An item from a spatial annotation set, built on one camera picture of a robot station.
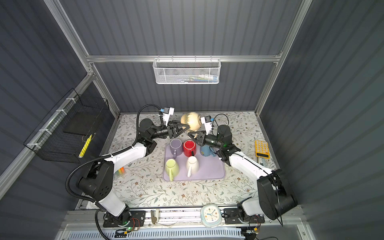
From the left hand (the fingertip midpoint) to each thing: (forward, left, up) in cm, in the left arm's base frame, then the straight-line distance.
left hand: (189, 126), depth 71 cm
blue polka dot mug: (+2, -10, -26) cm, 28 cm away
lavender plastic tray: (-7, -11, -32) cm, 35 cm away
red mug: (+4, 0, -23) cm, 24 cm away
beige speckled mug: (+3, -2, +2) cm, 4 cm away
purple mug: (+4, +9, -24) cm, 25 cm away
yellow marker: (-6, +49, -4) cm, 49 cm away
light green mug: (-11, +11, -22) cm, 27 cm away
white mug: (-9, -1, -23) cm, 25 cm away
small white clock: (-33, -9, -29) cm, 45 cm away
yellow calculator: (+3, -48, -30) cm, 57 cm away
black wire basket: (+2, +62, -3) cm, 62 cm away
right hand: (-1, 0, -6) cm, 6 cm away
